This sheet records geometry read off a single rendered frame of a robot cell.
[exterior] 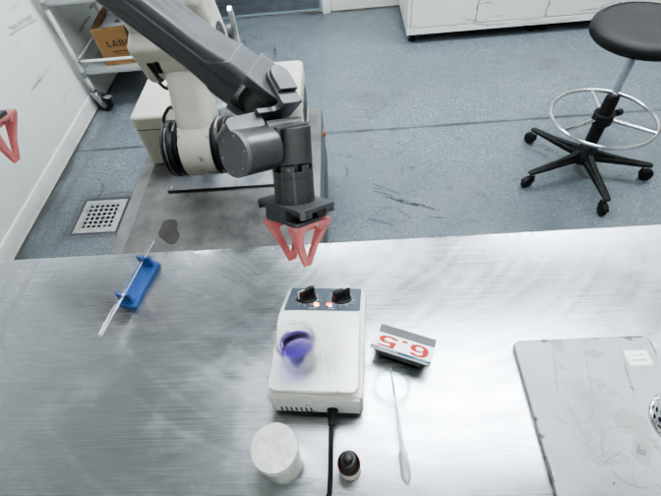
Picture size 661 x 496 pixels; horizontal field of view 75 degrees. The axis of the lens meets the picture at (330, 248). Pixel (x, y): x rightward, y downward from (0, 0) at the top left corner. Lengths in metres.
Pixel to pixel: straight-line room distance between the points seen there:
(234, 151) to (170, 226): 0.98
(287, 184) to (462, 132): 1.78
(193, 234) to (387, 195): 0.90
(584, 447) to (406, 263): 0.37
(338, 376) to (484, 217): 1.41
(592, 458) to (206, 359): 0.56
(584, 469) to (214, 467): 0.48
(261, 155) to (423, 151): 1.68
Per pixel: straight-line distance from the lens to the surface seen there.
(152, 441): 0.72
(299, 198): 0.59
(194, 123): 1.33
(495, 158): 2.18
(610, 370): 0.76
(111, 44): 2.79
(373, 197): 1.93
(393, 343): 0.67
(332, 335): 0.61
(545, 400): 0.70
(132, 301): 0.83
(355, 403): 0.61
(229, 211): 1.47
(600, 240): 0.90
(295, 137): 0.58
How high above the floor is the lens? 1.38
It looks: 52 degrees down
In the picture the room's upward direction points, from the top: 8 degrees counter-clockwise
